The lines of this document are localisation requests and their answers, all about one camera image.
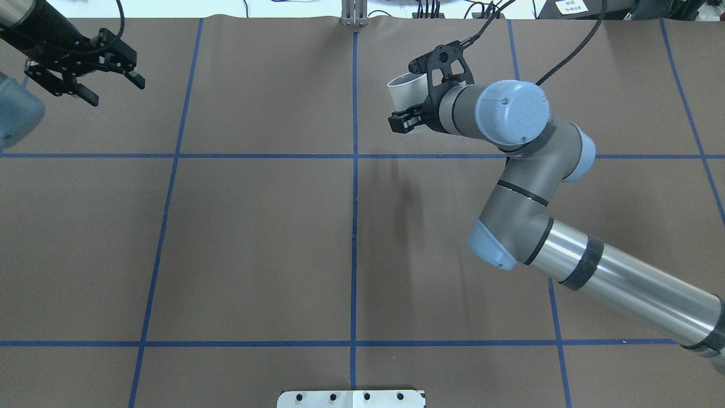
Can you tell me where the aluminium frame post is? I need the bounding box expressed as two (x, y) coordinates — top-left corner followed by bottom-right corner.
(340, 0), (369, 27)

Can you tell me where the white HOME mug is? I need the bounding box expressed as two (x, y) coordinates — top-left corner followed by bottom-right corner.
(387, 73), (430, 134)

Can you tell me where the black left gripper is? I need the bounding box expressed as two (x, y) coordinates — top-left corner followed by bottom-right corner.
(2, 1), (146, 107)

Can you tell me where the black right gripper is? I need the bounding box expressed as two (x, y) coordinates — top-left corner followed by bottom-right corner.
(389, 93), (448, 134)

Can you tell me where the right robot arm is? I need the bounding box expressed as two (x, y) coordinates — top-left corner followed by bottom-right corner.
(387, 74), (723, 373)

